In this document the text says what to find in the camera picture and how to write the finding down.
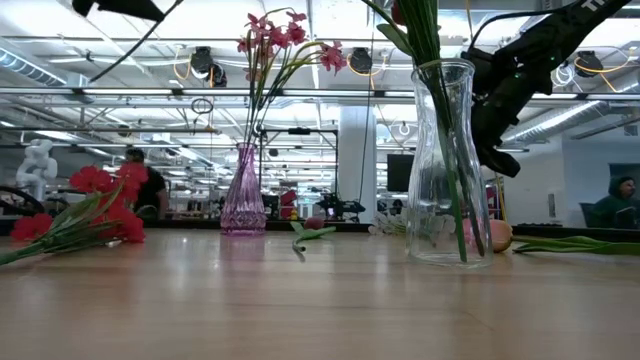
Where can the black rack frame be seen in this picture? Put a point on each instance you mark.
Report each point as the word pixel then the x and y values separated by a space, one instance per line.
pixel 300 131

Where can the person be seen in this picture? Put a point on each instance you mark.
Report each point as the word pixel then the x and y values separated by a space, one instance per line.
pixel 155 192
pixel 617 207

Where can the black wall monitor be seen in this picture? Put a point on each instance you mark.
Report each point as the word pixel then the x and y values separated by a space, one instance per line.
pixel 400 172

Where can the clear glass vase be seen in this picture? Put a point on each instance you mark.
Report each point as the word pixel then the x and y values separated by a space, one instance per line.
pixel 430 150

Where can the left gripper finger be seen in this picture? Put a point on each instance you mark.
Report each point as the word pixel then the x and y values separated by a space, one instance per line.
pixel 125 7

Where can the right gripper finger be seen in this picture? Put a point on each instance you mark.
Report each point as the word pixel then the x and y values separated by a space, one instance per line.
pixel 500 161

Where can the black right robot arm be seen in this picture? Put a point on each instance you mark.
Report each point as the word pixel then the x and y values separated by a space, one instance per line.
pixel 575 25

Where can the pink glass vase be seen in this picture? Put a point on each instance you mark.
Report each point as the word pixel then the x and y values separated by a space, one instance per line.
pixel 243 210

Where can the light pink artificial tulip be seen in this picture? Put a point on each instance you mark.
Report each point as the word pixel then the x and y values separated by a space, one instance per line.
pixel 501 235

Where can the white artificial flower spray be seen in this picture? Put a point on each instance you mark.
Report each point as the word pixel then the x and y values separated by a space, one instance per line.
pixel 387 225

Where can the dark purple artificial tulip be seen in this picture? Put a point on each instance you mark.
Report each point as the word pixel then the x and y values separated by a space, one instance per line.
pixel 395 37

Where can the pink artificial flower spray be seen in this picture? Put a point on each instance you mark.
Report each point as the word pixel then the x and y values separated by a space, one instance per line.
pixel 295 32

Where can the white pillar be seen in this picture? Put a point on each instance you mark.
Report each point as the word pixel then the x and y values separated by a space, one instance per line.
pixel 357 160

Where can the white robot figure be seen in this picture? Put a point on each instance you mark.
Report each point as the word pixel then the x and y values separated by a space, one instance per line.
pixel 37 165

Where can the magenta artificial tulip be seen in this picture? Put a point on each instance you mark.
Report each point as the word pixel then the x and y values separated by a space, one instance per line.
pixel 313 223

